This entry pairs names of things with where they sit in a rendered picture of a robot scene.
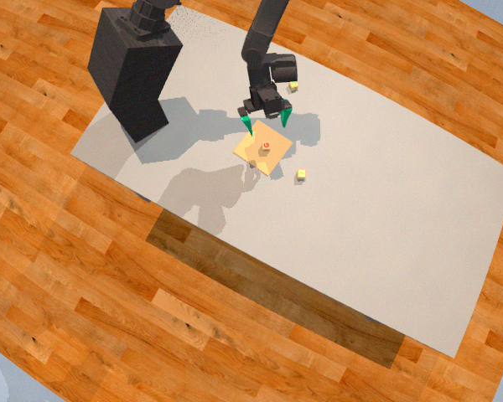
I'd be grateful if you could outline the orange flat mat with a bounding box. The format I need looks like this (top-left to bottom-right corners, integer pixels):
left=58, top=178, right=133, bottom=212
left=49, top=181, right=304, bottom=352
left=233, top=120, right=293, bottom=176

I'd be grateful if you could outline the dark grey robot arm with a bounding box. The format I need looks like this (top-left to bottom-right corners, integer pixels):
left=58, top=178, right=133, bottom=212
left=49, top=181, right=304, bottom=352
left=117, top=0, right=298, bottom=119

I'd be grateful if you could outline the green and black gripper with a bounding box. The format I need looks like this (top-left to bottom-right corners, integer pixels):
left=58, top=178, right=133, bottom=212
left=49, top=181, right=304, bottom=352
left=237, top=85, right=293, bottom=137

